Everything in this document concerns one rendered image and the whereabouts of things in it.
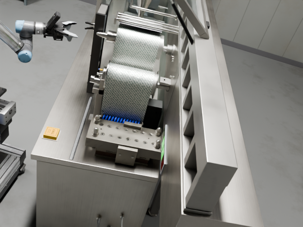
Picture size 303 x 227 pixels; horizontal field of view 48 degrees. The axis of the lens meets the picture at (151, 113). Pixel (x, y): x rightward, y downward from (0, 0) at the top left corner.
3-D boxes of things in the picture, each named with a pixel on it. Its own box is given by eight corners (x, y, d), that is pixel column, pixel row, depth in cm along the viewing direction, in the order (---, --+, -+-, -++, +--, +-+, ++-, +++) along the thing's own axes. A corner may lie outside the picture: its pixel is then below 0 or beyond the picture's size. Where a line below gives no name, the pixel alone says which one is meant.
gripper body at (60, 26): (63, 33, 211) (43, 32, 208) (64, 22, 205) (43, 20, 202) (63, 41, 207) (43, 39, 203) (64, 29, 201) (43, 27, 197)
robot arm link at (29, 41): (18, 56, 202) (18, 39, 195) (19, 46, 210) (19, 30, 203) (32, 56, 204) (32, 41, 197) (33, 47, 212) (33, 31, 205)
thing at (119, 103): (100, 114, 184) (104, 87, 172) (142, 123, 186) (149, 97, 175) (100, 115, 183) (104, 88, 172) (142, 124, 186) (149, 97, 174)
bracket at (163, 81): (159, 79, 177) (160, 75, 176) (170, 81, 178) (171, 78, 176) (159, 84, 173) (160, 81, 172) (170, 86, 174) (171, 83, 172)
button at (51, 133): (47, 129, 184) (47, 125, 182) (59, 131, 184) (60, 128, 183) (43, 138, 178) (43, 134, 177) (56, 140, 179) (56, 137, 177)
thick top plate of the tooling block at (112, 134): (90, 124, 183) (92, 116, 180) (162, 139, 187) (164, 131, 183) (84, 145, 171) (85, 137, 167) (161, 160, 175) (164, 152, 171)
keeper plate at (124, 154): (115, 159, 176) (118, 145, 169) (133, 163, 177) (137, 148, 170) (114, 163, 174) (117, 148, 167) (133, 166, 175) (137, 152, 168)
